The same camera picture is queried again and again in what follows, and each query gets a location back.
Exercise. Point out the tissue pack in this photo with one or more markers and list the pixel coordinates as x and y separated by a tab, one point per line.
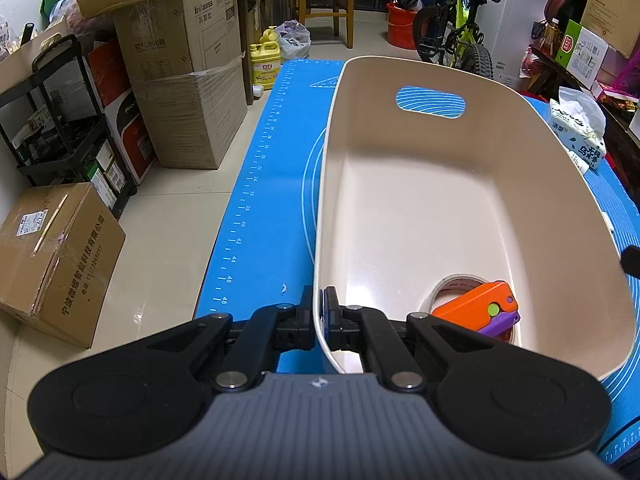
575	130

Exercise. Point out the red and white appliance box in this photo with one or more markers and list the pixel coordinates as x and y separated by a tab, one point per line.
127	120

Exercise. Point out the blue silicone baking mat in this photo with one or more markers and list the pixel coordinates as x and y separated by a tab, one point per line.
270	210

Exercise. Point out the red bucket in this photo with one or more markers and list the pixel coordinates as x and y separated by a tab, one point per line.
400	27

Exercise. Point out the black utility cart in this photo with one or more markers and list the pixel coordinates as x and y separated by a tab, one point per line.
70	80

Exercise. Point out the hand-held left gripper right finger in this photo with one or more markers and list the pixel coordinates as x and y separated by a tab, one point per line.
330	310

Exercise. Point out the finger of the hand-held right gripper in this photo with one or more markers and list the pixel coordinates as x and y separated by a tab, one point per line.
631	260

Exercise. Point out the yellow detergent bottle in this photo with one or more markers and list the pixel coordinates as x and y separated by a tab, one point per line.
263	65

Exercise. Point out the sealed cardboard box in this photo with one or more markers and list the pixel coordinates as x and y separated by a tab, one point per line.
55	260

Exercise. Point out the green and white carton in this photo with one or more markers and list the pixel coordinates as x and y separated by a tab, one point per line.
582	52

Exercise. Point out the orange and purple toy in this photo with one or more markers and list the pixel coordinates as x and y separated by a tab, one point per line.
475	301

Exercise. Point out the clear tape roll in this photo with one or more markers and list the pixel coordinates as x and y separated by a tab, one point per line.
450	285

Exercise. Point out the clear plastic bag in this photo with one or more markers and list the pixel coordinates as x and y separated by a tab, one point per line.
294	40

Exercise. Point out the white chest freezer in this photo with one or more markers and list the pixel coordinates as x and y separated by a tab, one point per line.
520	20

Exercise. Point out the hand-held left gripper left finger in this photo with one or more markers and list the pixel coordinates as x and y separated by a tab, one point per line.
299	322

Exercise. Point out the taped cardboard box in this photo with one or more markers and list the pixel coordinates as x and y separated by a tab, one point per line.
195	120

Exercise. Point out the black helmet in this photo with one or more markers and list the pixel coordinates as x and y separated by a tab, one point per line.
409	2

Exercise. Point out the large printed cardboard box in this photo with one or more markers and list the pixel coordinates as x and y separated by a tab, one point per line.
175	30

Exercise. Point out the tall cardboard box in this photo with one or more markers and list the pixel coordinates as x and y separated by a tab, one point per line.
612	0

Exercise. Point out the beige plastic storage bin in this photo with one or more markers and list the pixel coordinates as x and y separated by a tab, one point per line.
450	185

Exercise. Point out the green and black bicycle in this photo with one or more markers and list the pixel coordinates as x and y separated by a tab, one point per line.
460	35

